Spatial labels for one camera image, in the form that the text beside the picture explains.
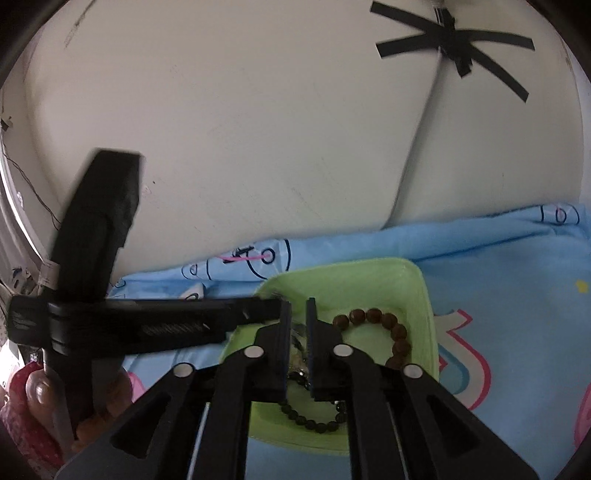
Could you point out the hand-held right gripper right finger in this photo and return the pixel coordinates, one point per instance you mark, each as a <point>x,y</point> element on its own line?
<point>311,332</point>

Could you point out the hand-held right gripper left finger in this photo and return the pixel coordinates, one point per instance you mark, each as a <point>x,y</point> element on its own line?
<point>284,325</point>

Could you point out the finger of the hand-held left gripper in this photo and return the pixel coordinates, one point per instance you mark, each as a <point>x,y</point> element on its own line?
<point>184,314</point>

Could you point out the green plastic tray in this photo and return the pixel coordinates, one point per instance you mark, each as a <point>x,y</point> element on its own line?
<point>369,286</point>

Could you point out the person's left forearm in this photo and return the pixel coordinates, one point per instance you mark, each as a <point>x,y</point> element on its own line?
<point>21,424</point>

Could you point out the person's left hand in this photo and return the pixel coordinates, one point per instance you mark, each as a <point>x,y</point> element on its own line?
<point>39,392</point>

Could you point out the blue cartoon pig bedsheet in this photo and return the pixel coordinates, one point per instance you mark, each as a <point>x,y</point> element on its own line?
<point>508,277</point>

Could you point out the black tape cross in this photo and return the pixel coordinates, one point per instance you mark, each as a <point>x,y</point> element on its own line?
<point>455,39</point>

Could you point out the white door frame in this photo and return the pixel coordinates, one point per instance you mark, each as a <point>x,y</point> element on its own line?
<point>14,221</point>

